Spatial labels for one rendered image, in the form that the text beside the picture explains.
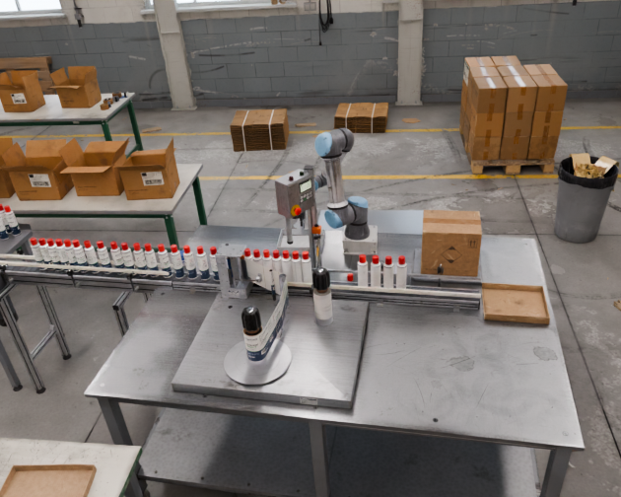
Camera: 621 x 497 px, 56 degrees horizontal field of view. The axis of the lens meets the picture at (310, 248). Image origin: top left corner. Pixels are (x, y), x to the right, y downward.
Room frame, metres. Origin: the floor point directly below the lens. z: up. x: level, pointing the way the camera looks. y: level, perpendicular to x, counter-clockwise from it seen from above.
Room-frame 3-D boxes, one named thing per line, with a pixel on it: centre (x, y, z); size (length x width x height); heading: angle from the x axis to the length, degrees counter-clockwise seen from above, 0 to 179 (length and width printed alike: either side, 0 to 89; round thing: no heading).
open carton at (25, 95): (6.31, 3.00, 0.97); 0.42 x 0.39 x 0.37; 168
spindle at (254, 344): (1.97, 0.28, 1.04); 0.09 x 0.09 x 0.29
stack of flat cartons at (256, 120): (6.77, 0.49, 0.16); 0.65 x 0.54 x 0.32; 85
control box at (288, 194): (2.62, 0.06, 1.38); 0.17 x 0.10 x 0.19; 132
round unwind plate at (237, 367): (1.97, 0.28, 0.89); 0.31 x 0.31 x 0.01
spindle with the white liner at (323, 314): (2.22, -0.04, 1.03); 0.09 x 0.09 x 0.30
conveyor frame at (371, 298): (2.51, -0.03, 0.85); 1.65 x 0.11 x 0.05; 77
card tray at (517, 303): (2.28, -1.00, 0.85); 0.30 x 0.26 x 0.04; 77
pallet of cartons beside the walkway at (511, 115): (5.97, -2.21, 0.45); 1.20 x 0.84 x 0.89; 172
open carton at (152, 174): (4.03, 1.15, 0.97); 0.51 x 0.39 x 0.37; 176
